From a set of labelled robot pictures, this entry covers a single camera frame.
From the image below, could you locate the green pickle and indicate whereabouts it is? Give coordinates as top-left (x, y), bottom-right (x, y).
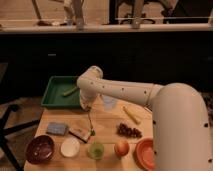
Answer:
top-left (62, 86), bottom-right (78, 97)

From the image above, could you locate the orange apple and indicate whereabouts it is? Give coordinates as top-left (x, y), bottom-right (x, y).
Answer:
top-left (114, 140), bottom-right (130, 157)

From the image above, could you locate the bunch of dark grapes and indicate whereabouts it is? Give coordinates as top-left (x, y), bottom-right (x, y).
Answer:
top-left (117, 123), bottom-right (142, 138)

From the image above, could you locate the blue sponge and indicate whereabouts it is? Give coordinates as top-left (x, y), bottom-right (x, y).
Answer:
top-left (46, 122), bottom-right (67, 136)

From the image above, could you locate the fork with dark handle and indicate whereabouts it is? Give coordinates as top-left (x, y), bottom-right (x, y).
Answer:
top-left (88, 113), bottom-right (95, 136)

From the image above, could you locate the dark brush block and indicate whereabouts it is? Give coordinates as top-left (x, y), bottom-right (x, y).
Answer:
top-left (69, 129), bottom-right (91, 143)

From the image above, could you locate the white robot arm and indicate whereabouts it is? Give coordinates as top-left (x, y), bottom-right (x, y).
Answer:
top-left (77, 66), bottom-right (213, 171)

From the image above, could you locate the purple bowl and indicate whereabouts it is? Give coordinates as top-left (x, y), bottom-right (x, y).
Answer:
top-left (25, 135), bottom-right (55, 164)

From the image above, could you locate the clear plastic cup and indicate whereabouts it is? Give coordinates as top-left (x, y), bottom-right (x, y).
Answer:
top-left (102, 95), bottom-right (117, 110)

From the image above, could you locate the orange bowl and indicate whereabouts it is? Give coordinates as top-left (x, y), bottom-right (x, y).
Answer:
top-left (135, 138), bottom-right (155, 171)

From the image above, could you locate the green plastic tray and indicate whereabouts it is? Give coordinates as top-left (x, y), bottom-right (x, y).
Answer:
top-left (41, 76), bottom-right (80, 109)

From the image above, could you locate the black office chair base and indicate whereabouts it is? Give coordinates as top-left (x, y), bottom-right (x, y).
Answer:
top-left (0, 104), bottom-right (39, 171)

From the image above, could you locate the green cup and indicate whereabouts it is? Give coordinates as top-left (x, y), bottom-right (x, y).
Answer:
top-left (88, 142), bottom-right (104, 160)

